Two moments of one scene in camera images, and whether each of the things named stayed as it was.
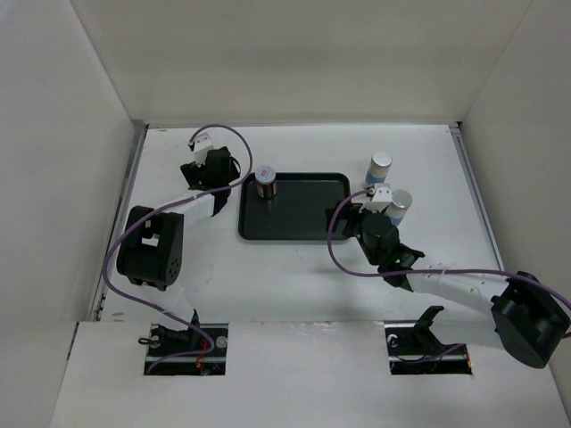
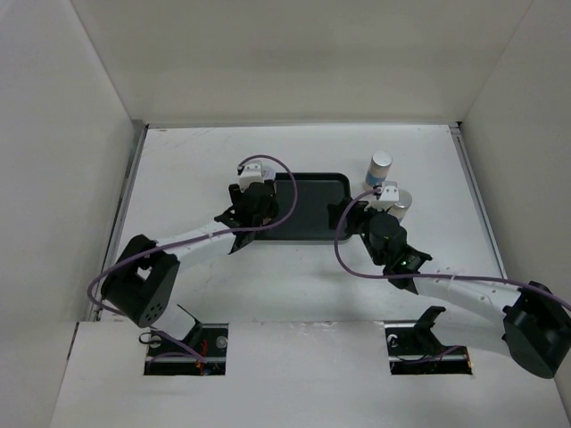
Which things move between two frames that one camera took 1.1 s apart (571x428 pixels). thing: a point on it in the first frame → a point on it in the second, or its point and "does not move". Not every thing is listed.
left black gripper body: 194,172 → 269,213
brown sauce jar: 265,177 does not move
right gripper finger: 347,222 does not move
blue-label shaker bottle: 378,168 does not move
